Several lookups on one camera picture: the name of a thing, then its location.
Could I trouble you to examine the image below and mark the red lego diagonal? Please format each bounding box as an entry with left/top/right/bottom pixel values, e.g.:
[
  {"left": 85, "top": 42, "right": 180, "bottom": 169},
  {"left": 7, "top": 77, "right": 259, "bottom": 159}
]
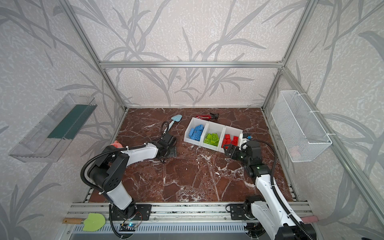
[{"left": 222, "top": 139, "right": 231, "bottom": 148}]

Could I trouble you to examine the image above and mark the blue lego diagonal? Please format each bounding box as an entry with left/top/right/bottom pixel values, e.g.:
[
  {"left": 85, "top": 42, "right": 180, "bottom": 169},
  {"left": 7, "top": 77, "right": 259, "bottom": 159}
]
[{"left": 189, "top": 128, "right": 195, "bottom": 139}]

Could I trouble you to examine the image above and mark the blue lego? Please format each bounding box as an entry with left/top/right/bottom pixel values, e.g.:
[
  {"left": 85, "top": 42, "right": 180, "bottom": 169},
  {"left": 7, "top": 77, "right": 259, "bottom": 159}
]
[{"left": 192, "top": 131, "right": 203, "bottom": 142}]

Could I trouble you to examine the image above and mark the green lego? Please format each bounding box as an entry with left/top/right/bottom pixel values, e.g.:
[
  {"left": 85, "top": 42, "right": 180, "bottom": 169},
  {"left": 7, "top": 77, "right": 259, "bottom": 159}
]
[
  {"left": 204, "top": 134, "right": 215, "bottom": 145},
  {"left": 212, "top": 134, "right": 220, "bottom": 147}
]

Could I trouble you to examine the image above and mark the blue lego horizontal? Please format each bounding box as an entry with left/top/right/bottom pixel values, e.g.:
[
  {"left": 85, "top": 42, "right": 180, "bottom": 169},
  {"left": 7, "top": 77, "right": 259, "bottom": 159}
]
[{"left": 195, "top": 125, "right": 204, "bottom": 131}]

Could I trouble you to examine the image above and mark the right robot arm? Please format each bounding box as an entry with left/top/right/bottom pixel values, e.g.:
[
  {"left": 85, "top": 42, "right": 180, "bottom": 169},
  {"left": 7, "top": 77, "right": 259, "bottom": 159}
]
[{"left": 224, "top": 140, "right": 317, "bottom": 240}]

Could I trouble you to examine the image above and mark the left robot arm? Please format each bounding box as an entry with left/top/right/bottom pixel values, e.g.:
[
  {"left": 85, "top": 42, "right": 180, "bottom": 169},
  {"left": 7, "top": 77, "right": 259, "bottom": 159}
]
[{"left": 80, "top": 121, "right": 177, "bottom": 216}]

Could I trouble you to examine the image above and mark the white right bin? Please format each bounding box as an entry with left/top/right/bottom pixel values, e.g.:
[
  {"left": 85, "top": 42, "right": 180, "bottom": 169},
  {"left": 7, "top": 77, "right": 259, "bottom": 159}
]
[{"left": 218, "top": 126, "right": 243, "bottom": 153}]

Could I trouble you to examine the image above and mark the white bin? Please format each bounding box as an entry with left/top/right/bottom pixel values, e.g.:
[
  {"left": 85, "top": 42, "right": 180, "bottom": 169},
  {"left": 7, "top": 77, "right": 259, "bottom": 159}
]
[
  {"left": 184, "top": 118, "right": 208, "bottom": 146},
  {"left": 202, "top": 123, "right": 225, "bottom": 151},
  {"left": 218, "top": 126, "right": 243, "bottom": 153}
]

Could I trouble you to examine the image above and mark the white left bin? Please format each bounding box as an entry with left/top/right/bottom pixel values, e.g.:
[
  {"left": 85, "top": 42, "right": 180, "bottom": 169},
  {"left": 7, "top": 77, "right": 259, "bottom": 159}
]
[{"left": 184, "top": 118, "right": 208, "bottom": 146}]

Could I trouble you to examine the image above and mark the light blue toy shovel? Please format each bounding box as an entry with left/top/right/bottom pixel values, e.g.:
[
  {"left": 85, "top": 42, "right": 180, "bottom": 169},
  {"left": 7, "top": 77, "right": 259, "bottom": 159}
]
[{"left": 167, "top": 115, "right": 183, "bottom": 132}]

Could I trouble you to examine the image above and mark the white middle bin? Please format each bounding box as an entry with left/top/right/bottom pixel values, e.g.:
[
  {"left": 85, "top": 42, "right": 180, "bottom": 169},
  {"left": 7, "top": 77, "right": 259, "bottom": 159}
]
[{"left": 202, "top": 123, "right": 225, "bottom": 151}]

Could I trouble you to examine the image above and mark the pink watering can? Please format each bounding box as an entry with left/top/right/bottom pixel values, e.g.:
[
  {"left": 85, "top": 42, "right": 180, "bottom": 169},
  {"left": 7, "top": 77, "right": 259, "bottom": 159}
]
[{"left": 111, "top": 141, "right": 124, "bottom": 149}]

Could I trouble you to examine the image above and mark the purple toy shovel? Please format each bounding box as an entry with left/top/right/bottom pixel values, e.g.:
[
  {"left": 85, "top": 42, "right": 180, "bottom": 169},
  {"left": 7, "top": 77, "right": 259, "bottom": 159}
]
[{"left": 301, "top": 216, "right": 319, "bottom": 224}]

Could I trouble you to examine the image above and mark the green toy shovel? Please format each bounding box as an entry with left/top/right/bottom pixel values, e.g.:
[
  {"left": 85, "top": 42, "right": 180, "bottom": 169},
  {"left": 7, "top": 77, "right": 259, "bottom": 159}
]
[{"left": 63, "top": 213, "right": 106, "bottom": 232}]

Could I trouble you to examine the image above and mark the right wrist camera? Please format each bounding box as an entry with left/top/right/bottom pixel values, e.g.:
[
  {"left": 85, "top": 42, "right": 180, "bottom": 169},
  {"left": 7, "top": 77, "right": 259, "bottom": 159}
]
[{"left": 239, "top": 133, "right": 253, "bottom": 147}]

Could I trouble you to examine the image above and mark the white wire basket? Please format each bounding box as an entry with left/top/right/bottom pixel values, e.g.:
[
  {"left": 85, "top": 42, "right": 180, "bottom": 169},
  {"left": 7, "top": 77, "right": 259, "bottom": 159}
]
[{"left": 272, "top": 90, "right": 332, "bottom": 163}]

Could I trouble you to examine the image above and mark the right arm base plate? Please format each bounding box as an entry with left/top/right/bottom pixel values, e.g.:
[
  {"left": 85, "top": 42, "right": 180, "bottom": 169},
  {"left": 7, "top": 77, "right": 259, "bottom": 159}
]
[{"left": 225, "top": 204, "right": 256, "bottom": 221}]

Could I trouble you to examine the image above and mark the aluminium front rail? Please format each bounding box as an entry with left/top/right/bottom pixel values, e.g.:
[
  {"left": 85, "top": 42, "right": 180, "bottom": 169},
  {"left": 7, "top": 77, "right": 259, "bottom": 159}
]
[{"left": 65, "top": 201, "right": 314, "bottom": 224}]

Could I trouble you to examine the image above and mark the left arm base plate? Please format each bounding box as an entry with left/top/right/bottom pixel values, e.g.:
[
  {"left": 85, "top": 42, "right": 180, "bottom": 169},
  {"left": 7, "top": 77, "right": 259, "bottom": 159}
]
[{"left": 109, "top": 204, "right": 152, "bottom": 221}]

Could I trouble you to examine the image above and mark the clear plastic wall shelf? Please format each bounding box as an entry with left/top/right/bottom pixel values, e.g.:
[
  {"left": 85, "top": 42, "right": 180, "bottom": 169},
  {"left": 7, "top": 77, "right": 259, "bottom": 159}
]
[{"left": 9, "top": 94, "right": 97, "bottom": 163}]

